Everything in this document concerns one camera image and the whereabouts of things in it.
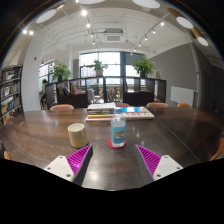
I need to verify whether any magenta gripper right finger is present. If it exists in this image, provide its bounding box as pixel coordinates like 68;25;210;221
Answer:
135;145;182;185

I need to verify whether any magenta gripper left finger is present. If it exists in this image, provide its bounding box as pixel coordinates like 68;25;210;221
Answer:
44;145;93;186

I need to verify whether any clear plastic water bottle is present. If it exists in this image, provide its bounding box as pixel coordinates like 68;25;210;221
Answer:
111;107;126;147

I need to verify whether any cream ceramic cup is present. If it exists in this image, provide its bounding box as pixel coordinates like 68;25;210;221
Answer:
68;123;88;148

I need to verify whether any red round coaster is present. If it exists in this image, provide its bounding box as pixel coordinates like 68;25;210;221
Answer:
107;138;126;149

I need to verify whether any orange chair far left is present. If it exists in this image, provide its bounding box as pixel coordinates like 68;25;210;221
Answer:
50;104;74;111

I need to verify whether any orange chair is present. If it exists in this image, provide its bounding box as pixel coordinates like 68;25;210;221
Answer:
50;104;74;111
4;151;11;160
115;103;130;107
146;102;169;107
209;133;224;161

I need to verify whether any orange chair far right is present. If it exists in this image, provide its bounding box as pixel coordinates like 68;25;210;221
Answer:
146;102;169;107

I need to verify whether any stack of books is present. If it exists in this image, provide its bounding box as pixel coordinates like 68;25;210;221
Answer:
86;102;116;121

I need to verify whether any orange chair left side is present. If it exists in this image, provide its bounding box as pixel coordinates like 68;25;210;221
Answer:
4;151;11;160

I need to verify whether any orange chair right corner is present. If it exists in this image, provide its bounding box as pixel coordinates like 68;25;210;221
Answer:
178;103;191;107

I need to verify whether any orange chair far middle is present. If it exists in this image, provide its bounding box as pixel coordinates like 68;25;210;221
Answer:
115;103;130;107

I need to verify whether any orange chair right side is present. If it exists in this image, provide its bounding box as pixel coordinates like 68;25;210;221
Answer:
209;133;224;161

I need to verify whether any dark shelf divider unit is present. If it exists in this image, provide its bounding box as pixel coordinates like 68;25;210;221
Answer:
46;76;166;108

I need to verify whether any potted plant left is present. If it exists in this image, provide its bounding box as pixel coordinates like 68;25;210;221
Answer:
52;62;72;82

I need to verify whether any potted plant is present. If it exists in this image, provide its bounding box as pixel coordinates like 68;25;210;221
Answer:
132;57;155;78
52;62;72;82
90;59;108;76

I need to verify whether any potted plant right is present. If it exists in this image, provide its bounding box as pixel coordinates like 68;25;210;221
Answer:
132;57;155;78

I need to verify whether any potted plant middle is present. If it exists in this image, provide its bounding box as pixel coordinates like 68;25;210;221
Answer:
90;59;108;76

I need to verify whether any ceiling air conditioner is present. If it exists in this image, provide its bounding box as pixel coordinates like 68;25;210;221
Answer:
104;28;124;42

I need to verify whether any white board on wall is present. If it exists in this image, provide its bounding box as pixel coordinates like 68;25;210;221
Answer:
170;86;194;106

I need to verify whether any bookshelf at left wall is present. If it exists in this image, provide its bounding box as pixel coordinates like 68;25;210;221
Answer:
0;65;23;123

